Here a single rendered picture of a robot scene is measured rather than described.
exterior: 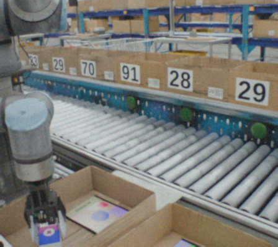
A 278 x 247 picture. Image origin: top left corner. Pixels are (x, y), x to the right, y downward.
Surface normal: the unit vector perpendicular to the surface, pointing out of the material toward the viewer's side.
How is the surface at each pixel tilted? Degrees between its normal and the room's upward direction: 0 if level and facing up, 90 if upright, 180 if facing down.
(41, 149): 90
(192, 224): 89
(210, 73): 90
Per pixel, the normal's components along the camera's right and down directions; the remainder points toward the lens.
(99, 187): -0.66, 0.25
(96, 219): -0.05, -0.95
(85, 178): 0.74, 0.17
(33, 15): 0.15, 0.64
